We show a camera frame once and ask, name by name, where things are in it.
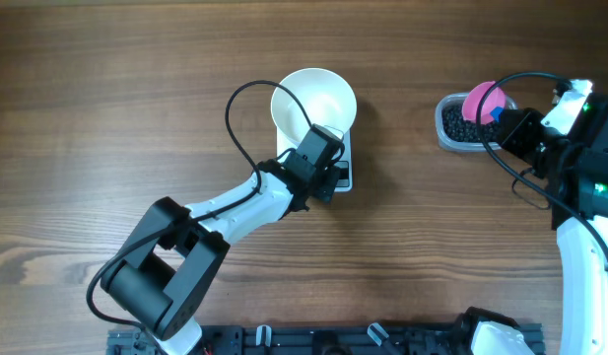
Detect pink scoop with blue handle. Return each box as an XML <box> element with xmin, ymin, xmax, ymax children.
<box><xmin>461</xmin><ymin>81</ymin><xmax>507</xmax><ymax>125</ymax></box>

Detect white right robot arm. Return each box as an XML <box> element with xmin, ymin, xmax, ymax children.
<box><xmin>462</xmin><ymin>89</ymin><xmax>608</xmax><ymax>354</ymax></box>

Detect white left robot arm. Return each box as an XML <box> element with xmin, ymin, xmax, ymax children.
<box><xmin>93</xmin><ymin>124</ymin><xmax>345</xmax><ymax>354</ymax></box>

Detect white digital kitchen scale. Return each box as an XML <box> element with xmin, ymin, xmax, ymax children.
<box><xmin>277</xmin><ymin>131</ymin><xmax>354</xmax><ymax>193</ymax></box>

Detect white bowl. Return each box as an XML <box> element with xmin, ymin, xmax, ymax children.
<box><xmin>270</xmin><ymin>68</ymin><xmax>357</xmax><ymax>153</ymax></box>

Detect clear plastic bean container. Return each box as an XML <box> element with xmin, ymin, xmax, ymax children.
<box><xmin>435</xmin><ymin>92</ymin><xmax>520</xmax><ymax>153</ymax></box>

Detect black beans in container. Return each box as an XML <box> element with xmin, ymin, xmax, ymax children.
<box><xmin>441</xmin><ymin>104</ymin><xmax>500</xmax><ymax>143</ymax></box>

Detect black mounting rail base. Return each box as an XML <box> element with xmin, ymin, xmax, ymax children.
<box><xmin>106</xmin><ymin>323</ymin><xmax>465</xmax><ymax>355</ymax></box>

